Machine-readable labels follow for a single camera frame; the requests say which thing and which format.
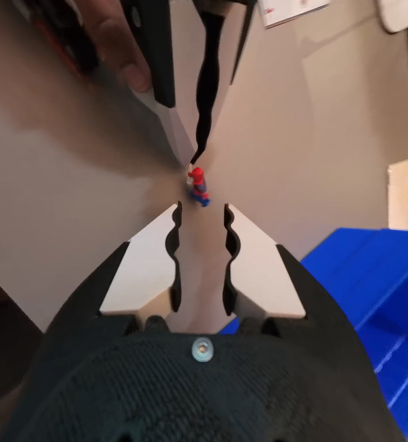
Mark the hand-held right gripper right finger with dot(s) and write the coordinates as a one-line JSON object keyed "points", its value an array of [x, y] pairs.
{"points": [[262, 276]]}

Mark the lego instruction booklet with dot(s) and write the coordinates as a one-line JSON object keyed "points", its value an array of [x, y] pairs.
{"points": [[293, 10]]}

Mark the blue red lego minifigure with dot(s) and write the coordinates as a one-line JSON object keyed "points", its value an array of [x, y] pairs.
{"points": [[198, 186]]}

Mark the person's left hand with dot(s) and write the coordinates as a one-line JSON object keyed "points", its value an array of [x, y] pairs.
{"points": [[121, 45]]}

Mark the blue plastic bin white tag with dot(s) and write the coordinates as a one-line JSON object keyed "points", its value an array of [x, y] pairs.
{"points": [[380, 293]]}

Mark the white metal stand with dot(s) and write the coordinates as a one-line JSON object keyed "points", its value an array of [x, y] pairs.
{"points": [[401, 13]]}

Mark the white paper sheet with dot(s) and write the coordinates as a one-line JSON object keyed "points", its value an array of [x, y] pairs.
{"points": [[407, 193]]}

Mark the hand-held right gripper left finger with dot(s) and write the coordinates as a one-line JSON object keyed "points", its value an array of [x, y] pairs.
{"points": [[141, 276]]}

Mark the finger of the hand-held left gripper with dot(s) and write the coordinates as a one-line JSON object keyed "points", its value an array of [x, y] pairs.
{"points": [[185, 69], [229, 51]]}

